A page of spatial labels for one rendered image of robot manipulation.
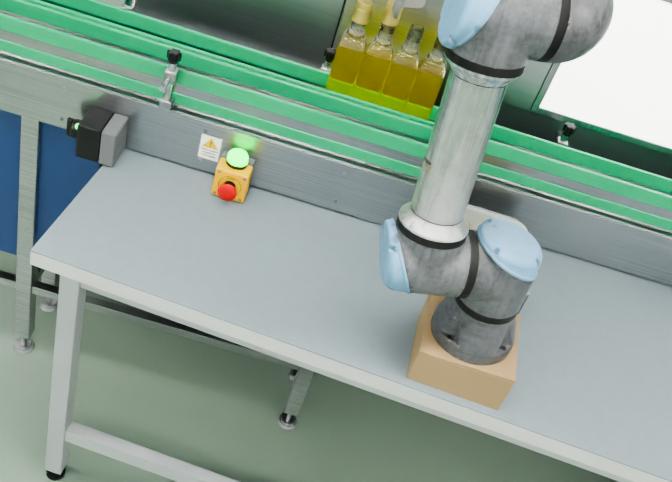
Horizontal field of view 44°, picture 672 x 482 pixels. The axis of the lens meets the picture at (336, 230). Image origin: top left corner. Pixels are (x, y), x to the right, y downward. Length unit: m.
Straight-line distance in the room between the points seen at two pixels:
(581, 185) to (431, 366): 0.61
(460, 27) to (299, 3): 0.82
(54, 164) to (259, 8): 0.57
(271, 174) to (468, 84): 0.68
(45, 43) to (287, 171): 0.55
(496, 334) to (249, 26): 0.93
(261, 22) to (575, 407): 1.06
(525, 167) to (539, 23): 0.72
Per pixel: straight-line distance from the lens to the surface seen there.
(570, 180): 1.88
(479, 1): 1.14
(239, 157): 1.70
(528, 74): 1.92
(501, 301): 1.40
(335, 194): 1.77
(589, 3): 1.20
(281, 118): 1.72
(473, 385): 1.50
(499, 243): 1.36
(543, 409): 1.59
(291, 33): 1.94
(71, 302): 1.68
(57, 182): 1.98
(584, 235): 1.94
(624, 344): 1.83
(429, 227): 1.30
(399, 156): 1.72
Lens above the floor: 1.83
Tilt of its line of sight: 38 degrees down
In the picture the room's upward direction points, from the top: 19 degrees clockwise
